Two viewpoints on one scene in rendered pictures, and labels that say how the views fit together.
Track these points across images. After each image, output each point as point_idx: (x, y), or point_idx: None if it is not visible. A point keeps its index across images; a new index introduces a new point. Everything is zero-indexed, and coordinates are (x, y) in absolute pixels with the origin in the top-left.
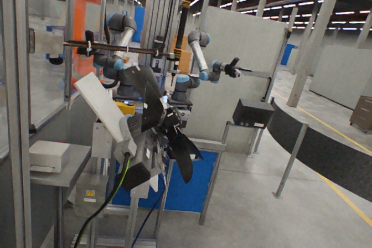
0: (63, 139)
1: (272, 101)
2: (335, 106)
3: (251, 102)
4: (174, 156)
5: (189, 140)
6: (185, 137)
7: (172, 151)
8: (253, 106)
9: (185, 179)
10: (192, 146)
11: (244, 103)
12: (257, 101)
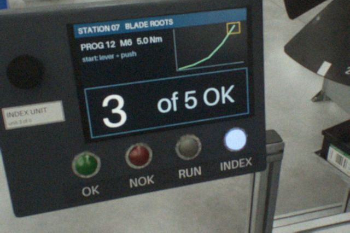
0: None
1: None
2: None
3: None
4: None
5: (336, 0)
6: None
7: None
8: None
9: (291, 8)
10: (324, 24)
11: None
12: (111, 3)
